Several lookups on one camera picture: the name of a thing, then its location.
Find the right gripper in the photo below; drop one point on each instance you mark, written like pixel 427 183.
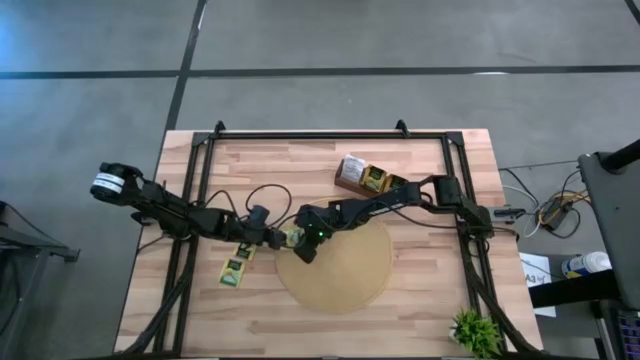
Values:
pixel 314 234

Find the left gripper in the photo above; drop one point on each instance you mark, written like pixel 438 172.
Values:
pixel 260 237

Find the green and yellow tea packet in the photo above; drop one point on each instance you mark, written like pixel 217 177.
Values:
pixel 232 272
pixel 374 178
pixel 245 252
pixel 293 238

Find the white and orange tea packet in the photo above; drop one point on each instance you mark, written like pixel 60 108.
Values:
pixel 353 168

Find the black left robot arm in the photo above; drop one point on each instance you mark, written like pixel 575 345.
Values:
pixel 170 212

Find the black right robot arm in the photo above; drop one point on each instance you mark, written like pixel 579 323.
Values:
pixel 400 197

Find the wooden tea organizer box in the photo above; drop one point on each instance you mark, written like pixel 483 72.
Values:
pixel 345 185

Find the round woven placemat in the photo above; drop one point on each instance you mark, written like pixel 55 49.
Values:
pixel 345 280

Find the small potted green plant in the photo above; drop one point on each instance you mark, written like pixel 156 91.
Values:
pixel 477 332

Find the black power brick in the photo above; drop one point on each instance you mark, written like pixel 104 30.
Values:
pixel 509 214

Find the white paper sheet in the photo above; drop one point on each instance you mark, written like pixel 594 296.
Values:
pixel 537 280

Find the black power adapter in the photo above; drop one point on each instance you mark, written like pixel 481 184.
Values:
pixel 557 215

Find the black metal stand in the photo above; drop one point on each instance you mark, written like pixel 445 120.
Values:
pixel 30 247

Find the white wipes bottle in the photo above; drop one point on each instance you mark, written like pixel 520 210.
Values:
pixel 587 264

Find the black side desk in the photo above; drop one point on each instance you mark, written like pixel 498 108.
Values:
pixel 615 225

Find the keyboard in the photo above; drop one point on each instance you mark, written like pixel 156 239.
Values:
pixel 631 335

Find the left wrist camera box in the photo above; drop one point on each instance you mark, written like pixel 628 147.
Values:
pixel 258 215

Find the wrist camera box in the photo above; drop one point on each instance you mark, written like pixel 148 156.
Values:
pixel 258 215
pixel 325 212

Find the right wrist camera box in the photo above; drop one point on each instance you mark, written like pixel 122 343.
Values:
pixel 325 212

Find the black aluminium table frame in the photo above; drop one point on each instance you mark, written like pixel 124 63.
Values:
pixel 330 135

